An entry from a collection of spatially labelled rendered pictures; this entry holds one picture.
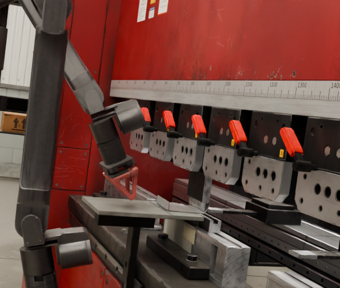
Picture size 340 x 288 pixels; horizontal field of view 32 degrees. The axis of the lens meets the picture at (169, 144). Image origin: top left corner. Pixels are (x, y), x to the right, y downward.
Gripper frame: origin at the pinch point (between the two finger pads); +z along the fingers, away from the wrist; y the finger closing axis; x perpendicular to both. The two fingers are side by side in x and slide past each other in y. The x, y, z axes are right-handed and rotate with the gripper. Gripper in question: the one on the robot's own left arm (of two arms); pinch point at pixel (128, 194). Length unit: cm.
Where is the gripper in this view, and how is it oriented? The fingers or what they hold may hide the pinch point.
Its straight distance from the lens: 145.4
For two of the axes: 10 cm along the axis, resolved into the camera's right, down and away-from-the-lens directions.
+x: -8.8, 3.9, -2.8
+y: -3.4, -1.1, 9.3
